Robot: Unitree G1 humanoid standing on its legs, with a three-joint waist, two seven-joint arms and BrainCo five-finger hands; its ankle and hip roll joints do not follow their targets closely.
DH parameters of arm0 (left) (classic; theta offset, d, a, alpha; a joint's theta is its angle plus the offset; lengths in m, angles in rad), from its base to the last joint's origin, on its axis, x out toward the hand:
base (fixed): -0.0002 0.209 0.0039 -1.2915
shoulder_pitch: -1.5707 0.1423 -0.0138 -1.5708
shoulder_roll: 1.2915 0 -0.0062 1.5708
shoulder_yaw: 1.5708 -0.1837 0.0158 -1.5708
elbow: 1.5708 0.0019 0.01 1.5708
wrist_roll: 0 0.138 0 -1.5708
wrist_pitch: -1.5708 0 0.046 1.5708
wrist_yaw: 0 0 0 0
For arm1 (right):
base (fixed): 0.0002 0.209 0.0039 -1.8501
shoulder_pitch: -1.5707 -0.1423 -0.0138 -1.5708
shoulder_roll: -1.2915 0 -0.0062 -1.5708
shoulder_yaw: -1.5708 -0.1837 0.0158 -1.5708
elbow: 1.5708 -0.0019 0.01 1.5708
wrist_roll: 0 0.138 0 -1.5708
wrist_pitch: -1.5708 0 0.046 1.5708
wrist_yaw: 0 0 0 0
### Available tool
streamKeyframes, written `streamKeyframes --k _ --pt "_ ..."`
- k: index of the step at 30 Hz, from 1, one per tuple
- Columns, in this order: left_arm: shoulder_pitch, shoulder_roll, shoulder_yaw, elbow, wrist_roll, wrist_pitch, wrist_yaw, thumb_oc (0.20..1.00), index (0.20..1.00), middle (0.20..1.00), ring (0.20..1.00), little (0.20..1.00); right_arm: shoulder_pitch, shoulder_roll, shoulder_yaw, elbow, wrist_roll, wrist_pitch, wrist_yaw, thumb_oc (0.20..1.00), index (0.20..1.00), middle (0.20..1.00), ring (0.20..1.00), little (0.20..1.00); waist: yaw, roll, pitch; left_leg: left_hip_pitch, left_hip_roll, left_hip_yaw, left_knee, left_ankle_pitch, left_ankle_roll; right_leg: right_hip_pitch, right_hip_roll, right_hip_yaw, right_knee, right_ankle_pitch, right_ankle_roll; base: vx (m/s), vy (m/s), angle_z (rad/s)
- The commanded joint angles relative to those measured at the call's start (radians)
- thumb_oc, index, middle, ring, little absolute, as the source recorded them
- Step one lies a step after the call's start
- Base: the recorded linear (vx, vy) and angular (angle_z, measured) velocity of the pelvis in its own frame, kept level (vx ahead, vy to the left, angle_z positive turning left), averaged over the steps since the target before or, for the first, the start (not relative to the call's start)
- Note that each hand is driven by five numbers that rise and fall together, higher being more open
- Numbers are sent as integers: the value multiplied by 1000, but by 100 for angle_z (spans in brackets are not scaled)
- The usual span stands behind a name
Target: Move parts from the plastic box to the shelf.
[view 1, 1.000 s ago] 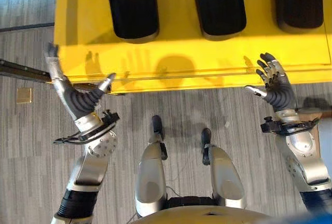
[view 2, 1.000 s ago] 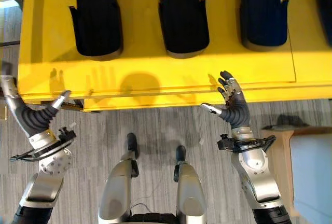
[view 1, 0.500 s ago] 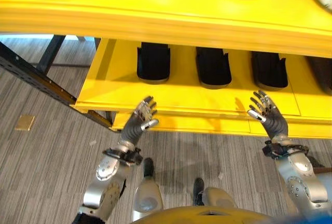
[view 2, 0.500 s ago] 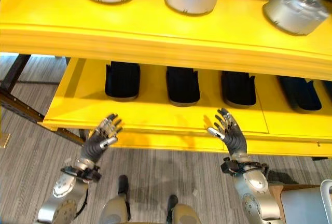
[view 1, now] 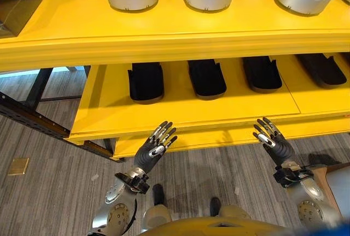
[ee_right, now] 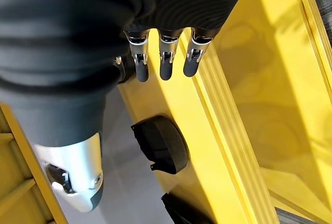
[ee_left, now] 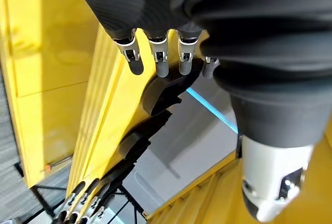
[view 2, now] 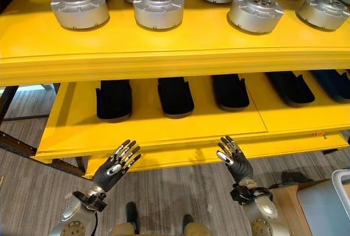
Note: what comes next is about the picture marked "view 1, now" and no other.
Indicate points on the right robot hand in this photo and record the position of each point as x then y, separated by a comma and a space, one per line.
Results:
279, 147

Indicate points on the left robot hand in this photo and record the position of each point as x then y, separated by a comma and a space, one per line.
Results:
146, 152

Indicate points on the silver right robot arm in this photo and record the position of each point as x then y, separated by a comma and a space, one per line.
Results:
306, 195

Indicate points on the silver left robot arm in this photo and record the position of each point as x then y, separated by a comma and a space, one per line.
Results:
120, 203

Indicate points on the yellow shelf board with soles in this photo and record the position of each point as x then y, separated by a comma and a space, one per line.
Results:
191, 107

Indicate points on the yellow shelf board with motors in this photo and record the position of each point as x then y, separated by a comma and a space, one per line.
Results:
175, 31

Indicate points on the brown cardboard box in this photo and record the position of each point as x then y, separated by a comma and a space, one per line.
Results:
16, 3

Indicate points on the robot left leg and foot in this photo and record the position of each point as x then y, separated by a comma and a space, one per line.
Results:
157, 206

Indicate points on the robot leg and foot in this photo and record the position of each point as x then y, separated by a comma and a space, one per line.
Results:
227, 208
157, 206

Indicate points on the black sole-shaped part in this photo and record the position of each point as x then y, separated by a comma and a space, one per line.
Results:
262, 73
322, 69
207, 77
146, 81

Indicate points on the robot right leg and foot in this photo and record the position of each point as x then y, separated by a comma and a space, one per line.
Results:
227, 208

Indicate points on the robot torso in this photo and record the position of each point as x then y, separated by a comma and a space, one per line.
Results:
218, 227

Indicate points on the brass floor socket plate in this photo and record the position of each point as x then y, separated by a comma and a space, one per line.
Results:
18, 166

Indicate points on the black perforated shelf rail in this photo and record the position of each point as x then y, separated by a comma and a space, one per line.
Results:
41, 122

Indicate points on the black shelf upright post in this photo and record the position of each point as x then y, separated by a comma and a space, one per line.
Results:
38, 87

